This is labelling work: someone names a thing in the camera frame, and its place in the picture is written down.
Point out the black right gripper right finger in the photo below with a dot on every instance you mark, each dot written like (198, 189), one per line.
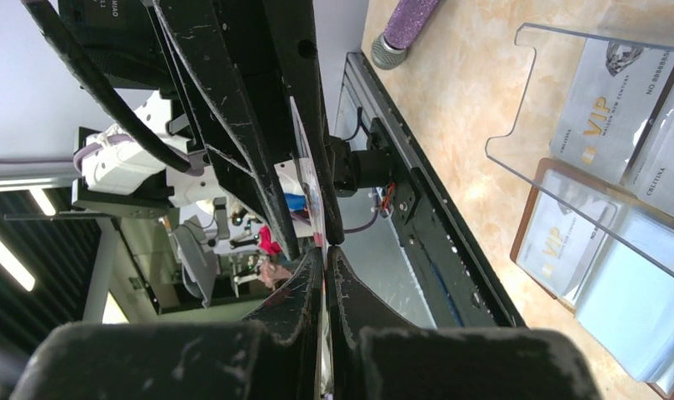
(378, 354)

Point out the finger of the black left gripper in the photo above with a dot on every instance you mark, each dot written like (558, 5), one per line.
(293, 29)

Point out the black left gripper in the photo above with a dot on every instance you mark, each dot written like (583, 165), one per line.
(120, 39)

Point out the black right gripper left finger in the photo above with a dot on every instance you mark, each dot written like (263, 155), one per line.
(271, 353)

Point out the brown leather card holder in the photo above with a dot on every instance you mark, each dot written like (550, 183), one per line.
(626, 301)

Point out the clear plastic card box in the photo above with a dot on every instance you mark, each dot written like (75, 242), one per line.
(557, 53)

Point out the silver card stack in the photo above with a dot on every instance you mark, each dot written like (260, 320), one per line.
(617, 123)

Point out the purple glitter microphone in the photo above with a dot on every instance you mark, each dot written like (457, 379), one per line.
(389, 49)

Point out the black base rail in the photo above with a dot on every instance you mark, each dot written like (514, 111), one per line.
(409, 242)

